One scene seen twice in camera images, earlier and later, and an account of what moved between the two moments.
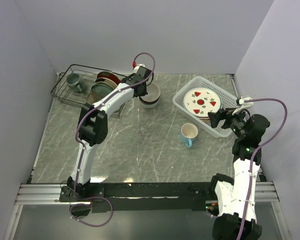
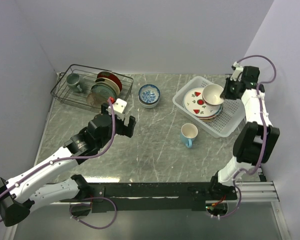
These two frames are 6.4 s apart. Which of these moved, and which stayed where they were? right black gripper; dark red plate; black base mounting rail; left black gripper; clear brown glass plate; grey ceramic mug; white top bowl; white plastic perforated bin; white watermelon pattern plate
Moved: left black gripper; white top bowl; right black gripper
Stayed: clear brown glass plate; black base mounting rail; white plastic perforated bin; white watermelon pattern plate; dark red plate; grey ceramic mug
